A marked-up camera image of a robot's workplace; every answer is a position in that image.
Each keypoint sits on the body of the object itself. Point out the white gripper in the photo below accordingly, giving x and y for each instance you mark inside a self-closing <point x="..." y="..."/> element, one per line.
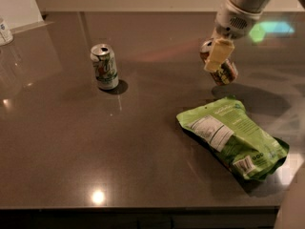
<point x="233" y="22"/>

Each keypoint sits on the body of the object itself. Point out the orange soda can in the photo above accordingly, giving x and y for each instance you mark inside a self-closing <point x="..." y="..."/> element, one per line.
<point x="227" y="73"/>

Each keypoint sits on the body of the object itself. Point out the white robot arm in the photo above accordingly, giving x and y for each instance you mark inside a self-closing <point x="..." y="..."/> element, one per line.
<point x="254" y="5"/>

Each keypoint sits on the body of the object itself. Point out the white green soda can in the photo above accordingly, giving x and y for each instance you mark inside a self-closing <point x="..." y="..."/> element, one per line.
<point x="104" y="64"/>

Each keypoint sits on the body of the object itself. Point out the green snack bag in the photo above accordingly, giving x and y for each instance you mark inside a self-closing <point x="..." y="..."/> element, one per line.
<point x="238" y="142"/>

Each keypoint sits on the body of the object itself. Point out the white bottle at left edge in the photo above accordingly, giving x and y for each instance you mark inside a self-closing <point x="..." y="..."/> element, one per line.
<point x="5" y="34"/>

